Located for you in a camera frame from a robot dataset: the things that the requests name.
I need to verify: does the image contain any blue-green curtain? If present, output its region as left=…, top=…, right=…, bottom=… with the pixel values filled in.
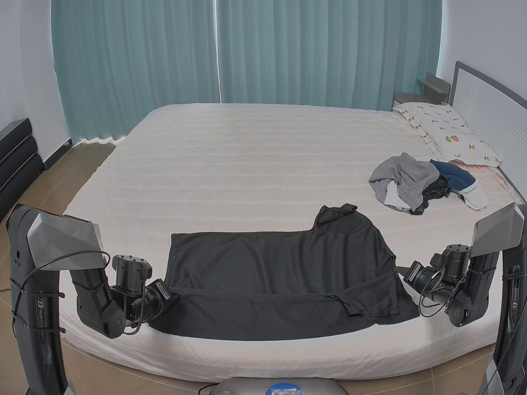
left=50, top=0, right=219, bottom=145
left=215, top=0, right=443, bottom=112

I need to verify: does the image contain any white printed pillow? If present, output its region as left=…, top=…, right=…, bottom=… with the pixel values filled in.
left=392, top=102, right=503, bottom=168

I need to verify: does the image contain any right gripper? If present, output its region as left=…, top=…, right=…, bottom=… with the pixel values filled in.
left=395, top=261, right=433, bottom=295

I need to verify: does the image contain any bed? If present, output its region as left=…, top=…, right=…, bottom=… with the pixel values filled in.
left=58, top=60, right=527, bottom=383

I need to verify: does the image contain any pile of clothes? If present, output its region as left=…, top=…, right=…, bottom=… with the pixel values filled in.
left=368, top=153, right=487, bottom=216

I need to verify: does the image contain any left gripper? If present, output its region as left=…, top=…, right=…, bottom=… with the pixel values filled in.
left=148, top=278, right=175, bottom=307

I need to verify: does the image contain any black chest of drawers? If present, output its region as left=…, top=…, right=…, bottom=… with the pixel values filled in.
left=0, top=118, right=45, bottom=221

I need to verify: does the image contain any grey bedside table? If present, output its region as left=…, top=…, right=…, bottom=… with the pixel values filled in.
left=393, top=72, right=451, bottom=107

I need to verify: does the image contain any black polo shirt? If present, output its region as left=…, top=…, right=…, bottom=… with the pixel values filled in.
left=147, top=203, right=421, bottom=341

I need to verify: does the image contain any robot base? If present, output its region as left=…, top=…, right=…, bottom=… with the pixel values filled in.
left=208, top=378, right=342, bottom=395

